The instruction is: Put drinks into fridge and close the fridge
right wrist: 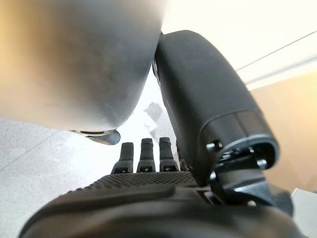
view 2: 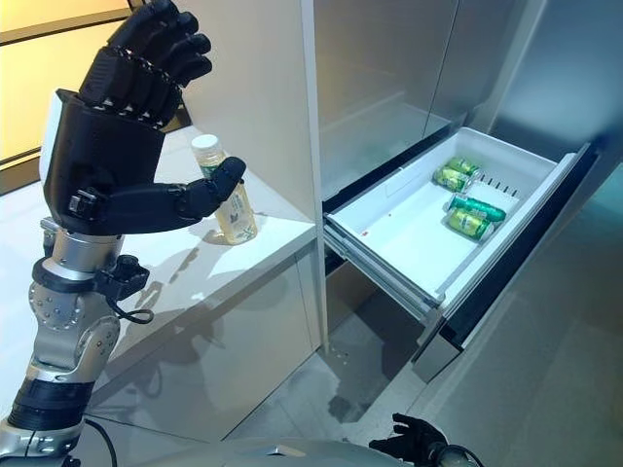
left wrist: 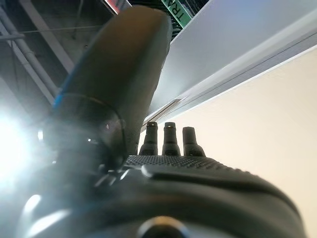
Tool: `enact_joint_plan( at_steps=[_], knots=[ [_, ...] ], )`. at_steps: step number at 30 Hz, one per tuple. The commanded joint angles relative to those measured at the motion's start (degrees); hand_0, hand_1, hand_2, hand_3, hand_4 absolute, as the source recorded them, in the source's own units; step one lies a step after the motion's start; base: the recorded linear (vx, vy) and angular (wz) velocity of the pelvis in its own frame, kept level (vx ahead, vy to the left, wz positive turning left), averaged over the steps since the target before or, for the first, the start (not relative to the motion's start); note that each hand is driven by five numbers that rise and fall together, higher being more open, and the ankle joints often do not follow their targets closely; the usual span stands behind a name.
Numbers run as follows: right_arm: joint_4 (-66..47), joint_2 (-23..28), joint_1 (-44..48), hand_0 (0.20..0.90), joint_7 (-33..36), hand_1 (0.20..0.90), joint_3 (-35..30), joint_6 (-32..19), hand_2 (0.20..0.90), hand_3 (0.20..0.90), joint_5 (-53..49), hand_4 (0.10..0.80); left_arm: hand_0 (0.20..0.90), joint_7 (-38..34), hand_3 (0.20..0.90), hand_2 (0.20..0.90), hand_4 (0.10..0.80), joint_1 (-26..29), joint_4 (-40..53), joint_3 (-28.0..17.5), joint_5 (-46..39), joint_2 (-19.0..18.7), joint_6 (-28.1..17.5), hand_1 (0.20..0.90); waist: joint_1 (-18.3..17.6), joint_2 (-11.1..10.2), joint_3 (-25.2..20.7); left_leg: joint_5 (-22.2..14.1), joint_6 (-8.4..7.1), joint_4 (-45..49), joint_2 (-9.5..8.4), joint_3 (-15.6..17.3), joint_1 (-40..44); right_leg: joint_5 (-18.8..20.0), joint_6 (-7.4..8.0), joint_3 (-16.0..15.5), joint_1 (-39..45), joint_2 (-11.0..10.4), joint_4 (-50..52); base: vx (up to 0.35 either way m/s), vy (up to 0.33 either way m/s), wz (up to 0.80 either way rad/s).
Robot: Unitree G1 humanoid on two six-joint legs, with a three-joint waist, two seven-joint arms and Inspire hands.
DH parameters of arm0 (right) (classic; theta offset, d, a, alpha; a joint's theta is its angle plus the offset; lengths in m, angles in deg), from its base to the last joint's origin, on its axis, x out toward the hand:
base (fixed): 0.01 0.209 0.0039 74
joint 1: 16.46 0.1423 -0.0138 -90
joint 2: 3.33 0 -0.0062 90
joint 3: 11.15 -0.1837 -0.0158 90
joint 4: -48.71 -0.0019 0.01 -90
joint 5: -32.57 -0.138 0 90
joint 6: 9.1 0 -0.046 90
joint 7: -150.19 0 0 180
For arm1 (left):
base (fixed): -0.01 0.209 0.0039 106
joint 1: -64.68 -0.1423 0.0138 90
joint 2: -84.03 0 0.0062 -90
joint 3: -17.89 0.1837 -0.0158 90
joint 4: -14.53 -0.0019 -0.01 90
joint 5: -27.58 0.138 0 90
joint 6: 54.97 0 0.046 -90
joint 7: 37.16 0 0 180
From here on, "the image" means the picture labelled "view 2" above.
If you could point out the grey side cabinet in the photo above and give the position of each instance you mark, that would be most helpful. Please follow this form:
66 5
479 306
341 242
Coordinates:
574 63

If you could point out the tall white cabinet panel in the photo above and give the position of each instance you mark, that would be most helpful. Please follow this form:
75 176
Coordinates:
263 87

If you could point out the grey robot torso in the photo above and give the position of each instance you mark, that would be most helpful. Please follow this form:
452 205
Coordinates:
272 455

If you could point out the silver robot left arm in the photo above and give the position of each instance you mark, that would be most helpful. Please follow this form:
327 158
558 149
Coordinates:
63 321

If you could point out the white fridge drawer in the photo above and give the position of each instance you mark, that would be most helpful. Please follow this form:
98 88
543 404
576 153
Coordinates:
404 228

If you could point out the orange window black frame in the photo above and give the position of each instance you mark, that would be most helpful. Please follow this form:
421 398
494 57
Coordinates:
29 68

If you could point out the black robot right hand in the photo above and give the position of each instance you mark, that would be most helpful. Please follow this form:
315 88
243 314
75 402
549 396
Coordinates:
416 440

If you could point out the white counter cabinet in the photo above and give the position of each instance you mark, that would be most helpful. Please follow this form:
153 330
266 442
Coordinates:
194 301

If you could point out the stainless steel fridge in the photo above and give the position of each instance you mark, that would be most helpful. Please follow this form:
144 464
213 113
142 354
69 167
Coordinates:
379 82

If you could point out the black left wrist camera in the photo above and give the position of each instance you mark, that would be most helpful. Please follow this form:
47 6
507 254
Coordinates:
124 277

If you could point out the yellow tea bottle white cap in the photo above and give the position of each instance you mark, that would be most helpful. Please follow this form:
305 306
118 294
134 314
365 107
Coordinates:
238 219

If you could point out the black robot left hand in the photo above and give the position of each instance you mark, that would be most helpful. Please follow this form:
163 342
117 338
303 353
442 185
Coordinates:
102 155

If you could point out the steel lower fridge drawer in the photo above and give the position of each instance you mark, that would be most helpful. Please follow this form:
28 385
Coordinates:
433 360

